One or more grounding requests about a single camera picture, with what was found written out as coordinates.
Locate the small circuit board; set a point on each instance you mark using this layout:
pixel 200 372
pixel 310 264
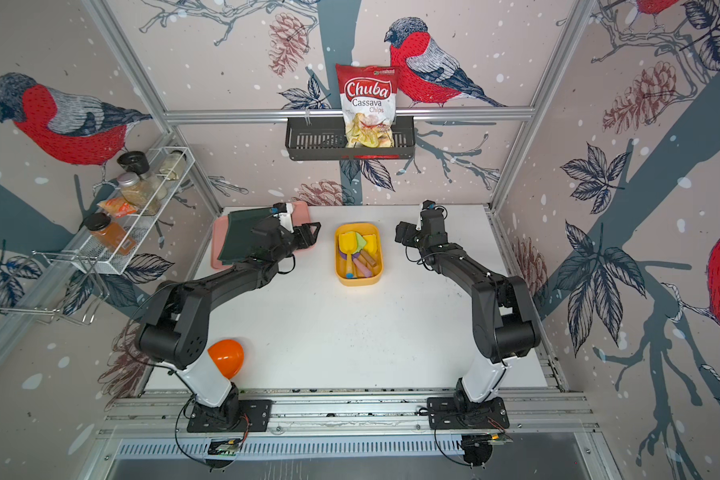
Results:
pixel 225 447

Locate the chrome wire hanger rack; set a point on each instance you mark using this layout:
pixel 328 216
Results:
pixel 49 287

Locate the yellow shovel blue-tipped handle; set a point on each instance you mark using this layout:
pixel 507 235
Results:
pixel 348 245

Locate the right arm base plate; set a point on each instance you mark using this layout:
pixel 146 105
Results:
pixel 444 414

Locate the orange plastic bowl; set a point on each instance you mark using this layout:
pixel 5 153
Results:
pixel 228 356

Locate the pale glass jar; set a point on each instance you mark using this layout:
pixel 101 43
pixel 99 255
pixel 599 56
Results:
pixel 173 166

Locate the yellow plastic storage box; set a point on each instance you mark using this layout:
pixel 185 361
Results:
pixel 375 263

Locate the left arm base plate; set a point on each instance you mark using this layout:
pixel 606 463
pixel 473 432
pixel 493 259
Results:
pixel 234 416

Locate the orange sauce jar black lid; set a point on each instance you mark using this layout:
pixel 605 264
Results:
pixel 111 235

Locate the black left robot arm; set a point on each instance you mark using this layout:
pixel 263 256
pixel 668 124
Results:
pixel 175 326

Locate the silver-lid spice jar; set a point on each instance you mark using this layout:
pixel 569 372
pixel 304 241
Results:
pixel 139 193

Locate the black-lid spice jar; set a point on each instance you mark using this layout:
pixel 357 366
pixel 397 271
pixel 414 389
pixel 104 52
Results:
pixel 134 162

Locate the red cassava chips bag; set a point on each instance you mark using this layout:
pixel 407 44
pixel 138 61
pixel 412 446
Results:
pixel 368 102

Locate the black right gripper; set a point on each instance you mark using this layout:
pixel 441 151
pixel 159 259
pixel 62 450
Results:
pixel 408 230

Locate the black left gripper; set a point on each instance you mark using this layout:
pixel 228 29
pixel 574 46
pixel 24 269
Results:
pixel 300 233

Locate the white wire spice rack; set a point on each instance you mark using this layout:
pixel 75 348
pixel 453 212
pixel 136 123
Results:
pixel 138 226

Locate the green shovel wooden handle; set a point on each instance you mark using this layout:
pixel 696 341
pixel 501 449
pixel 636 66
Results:
pixel 360 242

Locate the dark green folded cloth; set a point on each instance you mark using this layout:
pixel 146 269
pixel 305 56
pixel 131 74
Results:
pixel 239 240

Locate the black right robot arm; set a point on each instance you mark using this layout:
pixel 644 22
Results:
pixel 504 321

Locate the pink plastic tray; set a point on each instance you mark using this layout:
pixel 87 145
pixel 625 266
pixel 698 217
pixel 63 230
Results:
pixel 299 215

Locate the orange snack packet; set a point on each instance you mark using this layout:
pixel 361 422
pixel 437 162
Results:
pixel 118 207

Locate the purple shovel pink handle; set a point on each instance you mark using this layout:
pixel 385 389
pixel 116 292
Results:
pixel 363 271

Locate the black round connector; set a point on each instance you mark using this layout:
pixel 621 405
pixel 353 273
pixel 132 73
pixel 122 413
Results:
pixel 477 450

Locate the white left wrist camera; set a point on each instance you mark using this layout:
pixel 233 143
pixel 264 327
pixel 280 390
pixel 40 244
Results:
pixel 283 211

